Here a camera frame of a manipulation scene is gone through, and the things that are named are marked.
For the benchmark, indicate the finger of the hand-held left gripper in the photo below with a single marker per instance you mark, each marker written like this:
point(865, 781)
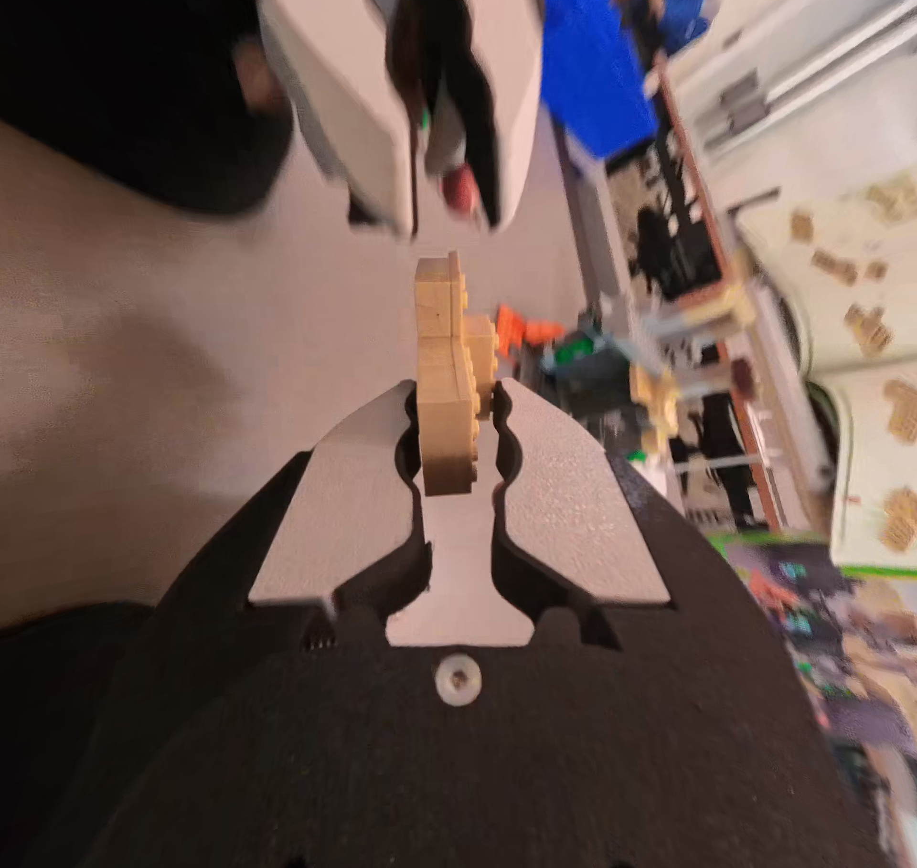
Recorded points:
point(519, 59)
point(337, 59)

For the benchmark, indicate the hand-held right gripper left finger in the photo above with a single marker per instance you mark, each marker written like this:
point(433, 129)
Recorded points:
point(344, 517)

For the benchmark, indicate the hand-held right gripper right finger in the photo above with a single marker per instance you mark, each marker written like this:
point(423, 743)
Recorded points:
point(580, 517)

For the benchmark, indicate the tan brick plate assembly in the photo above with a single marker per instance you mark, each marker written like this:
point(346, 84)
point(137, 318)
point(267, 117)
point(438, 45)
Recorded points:
point(448, 395)

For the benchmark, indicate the instruction booklet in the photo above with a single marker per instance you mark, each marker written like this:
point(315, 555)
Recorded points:
point(809, 295)

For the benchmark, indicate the blue plastic bin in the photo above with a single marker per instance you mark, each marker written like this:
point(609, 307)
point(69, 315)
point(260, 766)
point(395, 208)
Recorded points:
point(594, 59)

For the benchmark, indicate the grey brick castle model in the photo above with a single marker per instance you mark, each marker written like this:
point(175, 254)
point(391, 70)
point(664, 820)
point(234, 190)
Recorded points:
point(594, 359)

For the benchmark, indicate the green toy set box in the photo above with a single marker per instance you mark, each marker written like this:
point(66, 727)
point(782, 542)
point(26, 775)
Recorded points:
point(824, 631)

